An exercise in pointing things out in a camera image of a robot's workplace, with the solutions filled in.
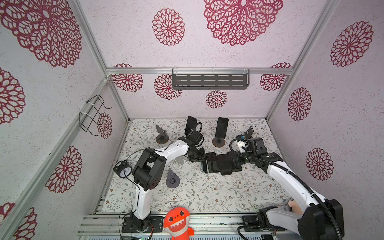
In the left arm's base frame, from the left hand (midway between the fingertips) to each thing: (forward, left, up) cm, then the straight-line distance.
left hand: (203, 161), depth 92 cm
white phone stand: (-2, +13, 0) cm, 13 cm away
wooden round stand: (+17, -12, -4) cm, 21 cm away
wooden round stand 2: (+20, +28, -2) cm, 35 cm away
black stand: (+20, -34, -1) cm, 39 cm away
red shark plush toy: (-34, +15, +4) cm, 37 cm away
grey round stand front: (-12, +18, 0) cm, 22 cm away
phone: (+22, -13, +7) cm, 27 cm away
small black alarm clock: (-8, +45, +8) cm, 46 cm away
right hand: (-1, -17, +11) cm, 20 cm away
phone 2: (-2, -1, -4) cm, 4 cm away
